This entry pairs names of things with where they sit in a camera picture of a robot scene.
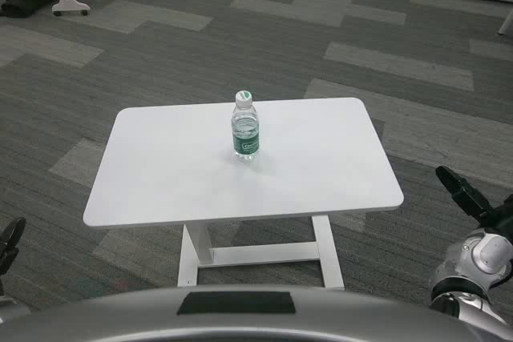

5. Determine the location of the black bag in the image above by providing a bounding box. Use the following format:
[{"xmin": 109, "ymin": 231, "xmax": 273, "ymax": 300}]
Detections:
[{"xmin": 0, "ymin": 0, "xmax": 61, "ymax": 18}]

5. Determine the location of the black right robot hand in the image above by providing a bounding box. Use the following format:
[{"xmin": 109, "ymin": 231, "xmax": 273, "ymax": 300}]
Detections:
[{"xmin": 435, "ymin": 165, "xmax": 513, "ymax": 239}]

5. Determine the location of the small white table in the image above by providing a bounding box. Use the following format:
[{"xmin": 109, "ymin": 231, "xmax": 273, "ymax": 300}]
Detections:
[{"xmin": 83, "ymin": 96, "xmax": 405, "ymax": 292}]

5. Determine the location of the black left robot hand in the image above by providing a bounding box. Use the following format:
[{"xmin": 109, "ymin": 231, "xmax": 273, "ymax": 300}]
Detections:
[{"xmin": 0, "ymin": 216, "xmax": 27, "ymax": 279}]

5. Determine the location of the clear water bottle green label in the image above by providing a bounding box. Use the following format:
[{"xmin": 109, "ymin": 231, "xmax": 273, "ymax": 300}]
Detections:
[{"xmin": 230, "ymin": 91, "xmax": 261, "ymax": 163}]

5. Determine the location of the silver robot chest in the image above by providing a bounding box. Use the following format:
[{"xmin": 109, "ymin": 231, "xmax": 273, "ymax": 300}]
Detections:
[{"xmin": 0, "ymin": 284, "xmax": 513, "ymax": 342}]

